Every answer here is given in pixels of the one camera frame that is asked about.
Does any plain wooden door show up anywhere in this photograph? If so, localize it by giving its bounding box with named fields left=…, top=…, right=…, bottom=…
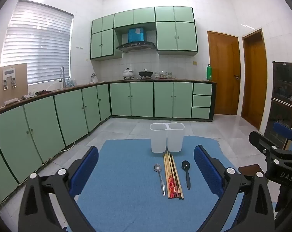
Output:
left=240, top=29, right=268, bottom=130

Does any white window blind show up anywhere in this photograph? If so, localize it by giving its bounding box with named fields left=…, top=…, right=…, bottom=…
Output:
left=1, top=0, right=74, bottom=85

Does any brown cardboard board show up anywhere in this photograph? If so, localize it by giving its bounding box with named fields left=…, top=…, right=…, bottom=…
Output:
left=0, top=63, right=28, bottom=110

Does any row of glass jars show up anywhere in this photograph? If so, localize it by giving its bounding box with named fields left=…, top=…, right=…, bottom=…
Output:
left=154, top=71, right=173, bottom=79

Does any blue table mat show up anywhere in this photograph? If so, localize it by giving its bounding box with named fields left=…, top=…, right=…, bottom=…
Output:
left=66, top=135, right=245, bottom=232

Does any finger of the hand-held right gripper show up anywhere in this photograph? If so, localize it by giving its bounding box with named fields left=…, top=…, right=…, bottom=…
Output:
left=274, top=121, right=292, bottom=150
left=248, top=130, right=285, bottom=161

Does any black plastic spoon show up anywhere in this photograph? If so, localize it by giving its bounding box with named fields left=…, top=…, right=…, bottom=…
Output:
left=181, top=160, right=191, bottom=190

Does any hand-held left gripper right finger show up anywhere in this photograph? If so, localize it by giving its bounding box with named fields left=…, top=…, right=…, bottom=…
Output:
left=194, top=145, right=276, bottom=232

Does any white two-compartment utensil holder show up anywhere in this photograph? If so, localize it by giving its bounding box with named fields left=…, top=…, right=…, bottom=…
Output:
left=150, top=123, right=185, bottom=153

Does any black range hood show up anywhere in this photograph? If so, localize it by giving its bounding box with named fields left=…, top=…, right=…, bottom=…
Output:
left=116, top=42, right=156, bottom=53

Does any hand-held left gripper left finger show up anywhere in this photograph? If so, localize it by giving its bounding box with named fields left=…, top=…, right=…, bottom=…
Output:
left=18, top=146, right=99, bottom=232

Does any black glass-front cabinet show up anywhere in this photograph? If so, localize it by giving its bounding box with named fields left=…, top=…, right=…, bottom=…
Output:
left=263, top=61, right=292, bottom=150

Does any blue wrapped hood chimney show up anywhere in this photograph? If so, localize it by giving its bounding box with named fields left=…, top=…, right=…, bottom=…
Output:
left=128, top=27, right=146, bottom=43

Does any metal kitchen faucet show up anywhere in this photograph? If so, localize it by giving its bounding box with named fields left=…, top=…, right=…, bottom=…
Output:
left=60, top=66, right=67, bottom=89

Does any metal spoon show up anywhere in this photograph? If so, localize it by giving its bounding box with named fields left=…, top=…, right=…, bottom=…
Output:
left=154, top=164, right=166, bottom=197

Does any crumpled cloth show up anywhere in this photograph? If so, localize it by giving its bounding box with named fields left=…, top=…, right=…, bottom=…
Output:
left=19, top=90, right=51, bottom=101

